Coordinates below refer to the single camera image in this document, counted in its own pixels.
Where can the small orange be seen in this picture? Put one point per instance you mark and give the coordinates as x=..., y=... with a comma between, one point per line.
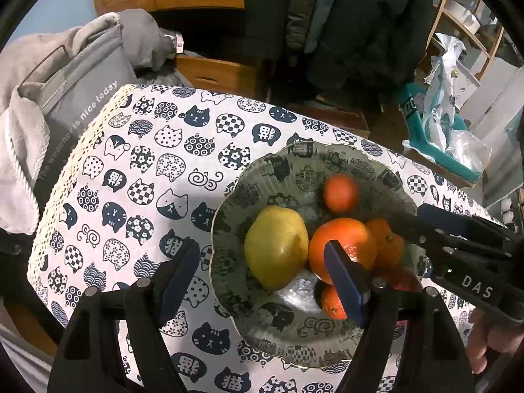
x=339, y=192

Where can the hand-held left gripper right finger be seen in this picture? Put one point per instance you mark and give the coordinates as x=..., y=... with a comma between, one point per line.
x=344, y=282

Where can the person's right hand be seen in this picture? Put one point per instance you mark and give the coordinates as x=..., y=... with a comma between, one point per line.
x=489, y=344

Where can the printed plastic bag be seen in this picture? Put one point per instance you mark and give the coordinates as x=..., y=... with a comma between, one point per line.
x=442, y=110

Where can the large orange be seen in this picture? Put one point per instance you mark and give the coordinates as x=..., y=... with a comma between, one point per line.
x=352, y=233

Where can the reddish orange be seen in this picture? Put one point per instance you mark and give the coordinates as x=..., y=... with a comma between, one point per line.
x=403, y=280

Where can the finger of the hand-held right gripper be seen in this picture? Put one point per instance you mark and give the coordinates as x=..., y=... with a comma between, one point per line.
x=421, y=237
x=446, y=221

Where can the clear plastic bag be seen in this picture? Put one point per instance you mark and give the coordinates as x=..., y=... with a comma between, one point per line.
x=468, y=151

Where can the pink white tag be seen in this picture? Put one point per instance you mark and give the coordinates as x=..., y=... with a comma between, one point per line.
x=178, y=43

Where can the white boxes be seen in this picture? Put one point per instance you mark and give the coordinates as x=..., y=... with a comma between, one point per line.
x=495, y=110

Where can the yellow-green pear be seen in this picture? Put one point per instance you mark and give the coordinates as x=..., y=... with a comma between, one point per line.
x=274, y=249

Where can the clear glass plate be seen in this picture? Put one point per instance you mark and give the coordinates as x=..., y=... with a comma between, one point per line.
x=282, y=172

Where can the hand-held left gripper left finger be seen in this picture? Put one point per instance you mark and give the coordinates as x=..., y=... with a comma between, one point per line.
x=180, y=272

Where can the white round container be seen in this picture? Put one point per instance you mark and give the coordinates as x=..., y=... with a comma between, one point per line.
x=462, y=14

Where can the black jacket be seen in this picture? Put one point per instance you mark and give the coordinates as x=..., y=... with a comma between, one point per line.
x=376, y=28

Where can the cat print tablecloth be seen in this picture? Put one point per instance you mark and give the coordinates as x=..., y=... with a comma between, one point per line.
x=123, y=151

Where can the dark grey jacket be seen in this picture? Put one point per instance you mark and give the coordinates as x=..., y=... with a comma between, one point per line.
x=286, y=8

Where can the wooden shelf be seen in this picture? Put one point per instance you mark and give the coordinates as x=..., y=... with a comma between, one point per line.
x=458, y=22

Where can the teal box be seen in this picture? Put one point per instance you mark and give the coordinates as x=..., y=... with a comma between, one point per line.
x=417, y=131

